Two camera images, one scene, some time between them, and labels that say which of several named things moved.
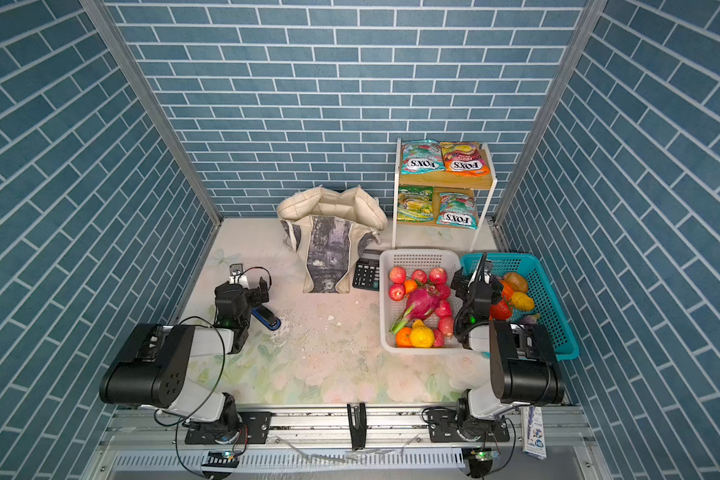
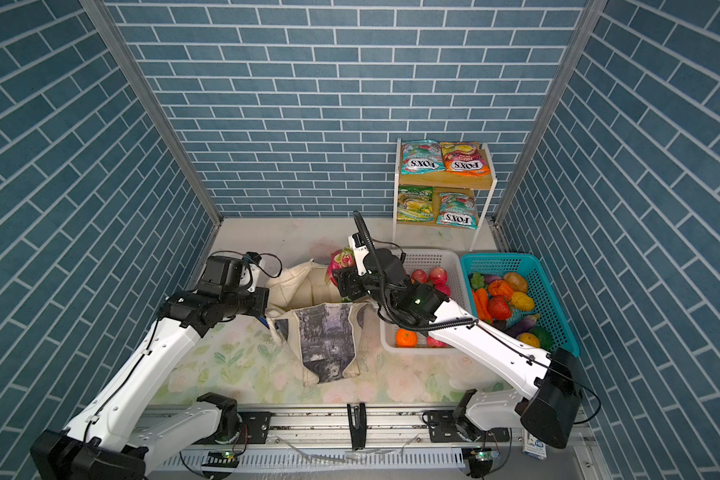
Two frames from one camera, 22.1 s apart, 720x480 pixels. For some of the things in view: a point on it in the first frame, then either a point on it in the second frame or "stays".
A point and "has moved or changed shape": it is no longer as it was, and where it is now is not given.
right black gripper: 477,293 -> 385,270
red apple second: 438,275 stays
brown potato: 516,282 stays
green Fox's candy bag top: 421,156 stays
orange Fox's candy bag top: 464,158 stays
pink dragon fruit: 420,303 has moved or changed shape
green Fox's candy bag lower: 457,209 stays
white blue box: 533,435 stays
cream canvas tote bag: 329,231 -> 321,332
